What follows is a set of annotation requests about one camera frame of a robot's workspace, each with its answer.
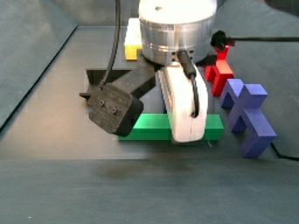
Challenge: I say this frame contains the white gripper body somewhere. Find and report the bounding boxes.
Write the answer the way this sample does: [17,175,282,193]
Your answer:
[157,64,208,143]

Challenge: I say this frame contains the green long block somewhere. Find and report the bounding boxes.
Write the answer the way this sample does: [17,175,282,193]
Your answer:
[117,114,224,141]

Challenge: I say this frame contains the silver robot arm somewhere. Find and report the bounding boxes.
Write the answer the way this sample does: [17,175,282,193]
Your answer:
[138,0,217,143]

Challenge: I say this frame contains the yellow puzzle board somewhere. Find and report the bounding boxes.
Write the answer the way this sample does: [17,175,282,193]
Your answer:
[123,17,142,60]

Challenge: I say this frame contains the blue long block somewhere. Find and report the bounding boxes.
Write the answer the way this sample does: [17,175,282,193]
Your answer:
[160,84,166,114]

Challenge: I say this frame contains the purple cross-shaped block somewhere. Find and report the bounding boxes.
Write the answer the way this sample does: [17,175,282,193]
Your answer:
[218,79,276,158]

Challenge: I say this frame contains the red cross-shaped block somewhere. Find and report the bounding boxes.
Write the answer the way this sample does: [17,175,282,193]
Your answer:
[204,46,233,96]

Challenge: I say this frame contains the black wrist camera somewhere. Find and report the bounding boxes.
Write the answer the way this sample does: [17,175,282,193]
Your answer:
[87,66,154,137]

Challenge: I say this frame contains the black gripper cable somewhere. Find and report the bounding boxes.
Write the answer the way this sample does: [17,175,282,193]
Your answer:
[176,50,201,119]

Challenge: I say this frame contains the black angle bracket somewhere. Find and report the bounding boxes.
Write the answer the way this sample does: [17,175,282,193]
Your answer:
[78,68,154,99]

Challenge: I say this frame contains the black camera cable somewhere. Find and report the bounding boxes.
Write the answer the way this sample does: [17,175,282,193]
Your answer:
[97,0,122,90]

